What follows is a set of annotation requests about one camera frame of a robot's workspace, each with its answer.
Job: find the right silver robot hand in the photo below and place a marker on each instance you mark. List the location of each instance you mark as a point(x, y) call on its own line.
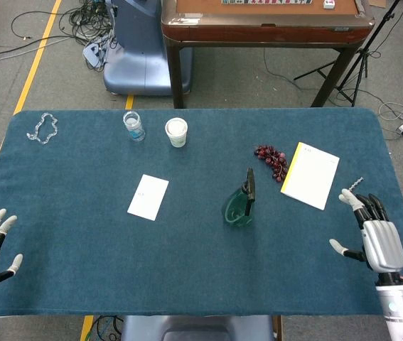
point(382, 245)

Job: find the green spray bottle black trigger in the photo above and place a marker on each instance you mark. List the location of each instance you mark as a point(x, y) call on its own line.
point(235, 209)

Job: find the blue felt tablecloth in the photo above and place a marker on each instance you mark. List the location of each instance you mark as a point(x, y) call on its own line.
point(80, 248)

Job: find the white notebook yellow spine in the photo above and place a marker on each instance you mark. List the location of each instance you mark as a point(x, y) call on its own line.
point(311, 175)

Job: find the dark red grape bunch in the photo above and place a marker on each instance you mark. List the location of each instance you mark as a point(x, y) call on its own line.
point(272, 158)

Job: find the white paper card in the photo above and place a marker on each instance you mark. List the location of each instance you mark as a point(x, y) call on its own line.
point(148, 197)

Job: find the clear plastic cup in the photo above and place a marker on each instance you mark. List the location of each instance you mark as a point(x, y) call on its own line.
point(135, 129)

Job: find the grey blue robot torso base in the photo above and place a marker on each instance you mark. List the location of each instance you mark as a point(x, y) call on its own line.
point(194, 327)

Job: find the black tripod stand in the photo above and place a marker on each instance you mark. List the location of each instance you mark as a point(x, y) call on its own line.
point(379, 28)

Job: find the white paper cup green print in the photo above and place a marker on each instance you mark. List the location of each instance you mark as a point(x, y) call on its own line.
point(177, 135)

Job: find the brown cardboard box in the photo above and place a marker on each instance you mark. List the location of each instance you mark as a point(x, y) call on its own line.
point(379, 3)

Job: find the brown mahjong table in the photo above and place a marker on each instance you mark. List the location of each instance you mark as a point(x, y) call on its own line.
point(258, 33)

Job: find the single white mahjong tile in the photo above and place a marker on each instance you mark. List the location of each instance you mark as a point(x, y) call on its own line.
point(329, 3)

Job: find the blue grey machine base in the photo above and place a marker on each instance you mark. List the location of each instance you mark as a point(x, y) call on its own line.
point(140, 64)

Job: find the row of mahjong tiles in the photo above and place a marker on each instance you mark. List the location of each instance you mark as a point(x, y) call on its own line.
point(258, 1)

